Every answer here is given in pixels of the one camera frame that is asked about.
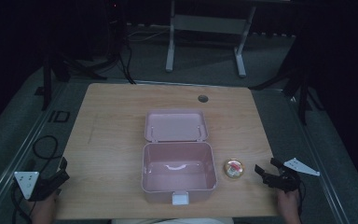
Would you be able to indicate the person's right hand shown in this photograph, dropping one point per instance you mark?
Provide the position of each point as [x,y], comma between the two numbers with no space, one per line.
[289,206]

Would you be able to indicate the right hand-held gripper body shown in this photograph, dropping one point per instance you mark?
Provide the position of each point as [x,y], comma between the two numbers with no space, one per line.
[287,177]

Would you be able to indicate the person's left hand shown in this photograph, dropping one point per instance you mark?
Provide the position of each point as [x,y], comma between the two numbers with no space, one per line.
[44,209]

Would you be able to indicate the pink plastic box with lid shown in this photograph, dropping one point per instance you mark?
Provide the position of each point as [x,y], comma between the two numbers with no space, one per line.
[179,161]

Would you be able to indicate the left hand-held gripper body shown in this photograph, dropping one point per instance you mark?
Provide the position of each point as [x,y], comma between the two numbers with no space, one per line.
[27,183]

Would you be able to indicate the round grey table grommet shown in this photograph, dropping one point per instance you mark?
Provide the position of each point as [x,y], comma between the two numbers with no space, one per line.
[203,99]

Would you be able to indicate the black tripod stand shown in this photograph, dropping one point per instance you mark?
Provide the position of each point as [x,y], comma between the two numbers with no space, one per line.
[303,96]
[47,84]

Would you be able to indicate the white metal desk frame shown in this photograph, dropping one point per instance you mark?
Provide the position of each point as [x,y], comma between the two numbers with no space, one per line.
[209,24]

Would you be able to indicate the small round gold tin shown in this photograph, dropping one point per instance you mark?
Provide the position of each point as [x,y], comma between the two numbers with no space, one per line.
[233,168]

